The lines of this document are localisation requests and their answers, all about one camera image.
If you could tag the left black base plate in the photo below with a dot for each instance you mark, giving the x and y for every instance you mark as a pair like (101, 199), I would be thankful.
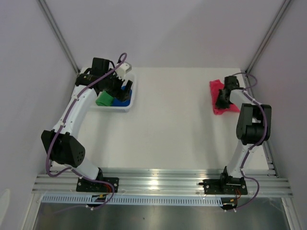
(84, 185)

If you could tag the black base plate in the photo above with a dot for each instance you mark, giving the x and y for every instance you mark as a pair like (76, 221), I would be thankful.
(84, 185)
(224, 187)

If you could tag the right aluminium corner post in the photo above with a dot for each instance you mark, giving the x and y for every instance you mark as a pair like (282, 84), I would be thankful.
(272, 29)

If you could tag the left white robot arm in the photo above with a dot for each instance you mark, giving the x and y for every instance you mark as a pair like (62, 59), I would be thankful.
(64, 151)

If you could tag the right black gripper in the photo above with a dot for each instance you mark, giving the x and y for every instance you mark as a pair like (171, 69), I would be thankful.
(220, 105)

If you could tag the white slotted cable duct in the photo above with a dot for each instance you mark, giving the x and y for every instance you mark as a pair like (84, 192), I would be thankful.
(207, 201)

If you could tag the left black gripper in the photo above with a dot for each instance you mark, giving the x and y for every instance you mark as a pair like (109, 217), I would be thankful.
(120, 81)

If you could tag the pink towel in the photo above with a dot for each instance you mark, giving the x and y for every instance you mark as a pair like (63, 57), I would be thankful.
(215, 86)

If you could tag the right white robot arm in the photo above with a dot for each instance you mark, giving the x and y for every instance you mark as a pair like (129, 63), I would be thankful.
(253, 126)

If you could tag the aluminium front rail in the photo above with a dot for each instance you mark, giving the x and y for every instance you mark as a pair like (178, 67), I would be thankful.
(158, 182)

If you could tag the left aluminium corner post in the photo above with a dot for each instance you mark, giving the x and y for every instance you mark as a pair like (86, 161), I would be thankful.
(46, 11)

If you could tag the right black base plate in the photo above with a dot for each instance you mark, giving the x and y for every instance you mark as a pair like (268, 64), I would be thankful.
(224, 187)

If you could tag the aluminium corner post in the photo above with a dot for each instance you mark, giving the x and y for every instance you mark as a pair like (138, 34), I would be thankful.
(272, 29)
(46, 11)

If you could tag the green towel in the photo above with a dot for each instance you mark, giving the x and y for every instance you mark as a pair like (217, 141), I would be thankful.
(104, 99)

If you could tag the white plastic basket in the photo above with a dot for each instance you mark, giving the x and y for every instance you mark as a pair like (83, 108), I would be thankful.
(118, 106)

